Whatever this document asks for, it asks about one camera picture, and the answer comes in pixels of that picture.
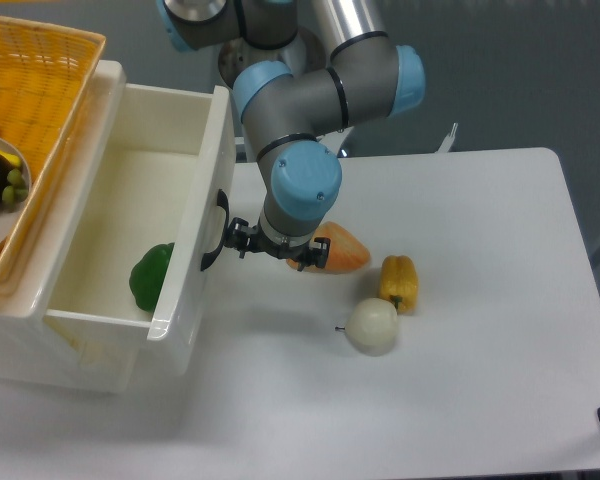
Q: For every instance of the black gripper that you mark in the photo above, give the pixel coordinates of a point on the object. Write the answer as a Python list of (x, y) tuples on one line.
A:
[(242, 237)]

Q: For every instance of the white top drawer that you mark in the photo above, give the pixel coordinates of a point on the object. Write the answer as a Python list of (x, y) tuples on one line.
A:
[(172, 153)]

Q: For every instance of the white drawer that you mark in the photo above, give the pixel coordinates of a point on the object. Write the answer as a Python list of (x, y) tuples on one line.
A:
[(172, 153), (92, 355)]

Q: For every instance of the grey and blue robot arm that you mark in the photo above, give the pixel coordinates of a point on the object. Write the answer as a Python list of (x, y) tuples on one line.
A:
[(366, 76)]

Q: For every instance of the white lower drawer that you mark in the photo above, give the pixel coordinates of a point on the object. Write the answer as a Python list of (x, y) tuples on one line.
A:
[(92, 355)]

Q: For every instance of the white drawer cabinet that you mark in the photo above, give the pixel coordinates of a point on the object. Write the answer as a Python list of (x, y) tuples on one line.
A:
[(50, 276)]

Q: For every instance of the orange triangular toy bread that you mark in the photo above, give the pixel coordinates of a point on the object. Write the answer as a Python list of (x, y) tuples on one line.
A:
[(346, 255)]

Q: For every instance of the white toy pear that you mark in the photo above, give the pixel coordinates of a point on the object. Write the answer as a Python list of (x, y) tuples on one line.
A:
[(372, 327)]

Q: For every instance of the yellow toy bell pepper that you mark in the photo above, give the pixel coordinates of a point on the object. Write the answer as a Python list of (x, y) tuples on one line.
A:
[(399, 283)]

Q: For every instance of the green toy bell pepper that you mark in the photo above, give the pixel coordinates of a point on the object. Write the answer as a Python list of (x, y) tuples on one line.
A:
[(148, 274)]

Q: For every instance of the yellow woven basket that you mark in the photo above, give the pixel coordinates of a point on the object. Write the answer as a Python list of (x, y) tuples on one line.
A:
[(45, 71)]

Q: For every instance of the yellow toy fruit piece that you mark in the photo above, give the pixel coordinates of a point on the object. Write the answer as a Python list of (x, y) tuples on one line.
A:
[(13, 159)]

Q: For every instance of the white metal bracket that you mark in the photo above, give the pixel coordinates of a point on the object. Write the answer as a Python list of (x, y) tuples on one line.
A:
[(334, 141)]

